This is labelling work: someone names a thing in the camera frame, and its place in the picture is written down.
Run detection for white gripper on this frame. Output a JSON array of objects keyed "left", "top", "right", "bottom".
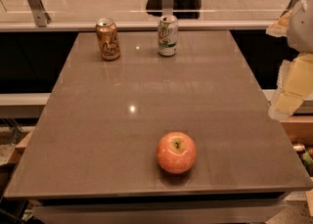
[{"left": 266, "top": 0, "right": 313, "bottom": 120}]

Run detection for white green 7up can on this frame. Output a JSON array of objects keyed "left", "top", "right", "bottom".
[{"left": 157, "top": 15, "right": 178, "bottom": 57}]

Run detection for orange soda can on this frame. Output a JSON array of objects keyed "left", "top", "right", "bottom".
[{"left": 96, "top": 19, "right": 120, "bottom": 61}]

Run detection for cans in side box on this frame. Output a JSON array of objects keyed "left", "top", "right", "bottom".
[{"left": 292, "top": 143, "right": 313, "bottom": 177}]

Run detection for red yellow apple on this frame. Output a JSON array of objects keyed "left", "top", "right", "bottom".
[{"left": 156, "top": 132, "right": 197, "bottom": 174}]

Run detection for left metal railing bracket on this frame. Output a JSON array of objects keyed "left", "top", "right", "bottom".
[{"left": 27, "top": 0, "right": 51, "bottom": 27}]

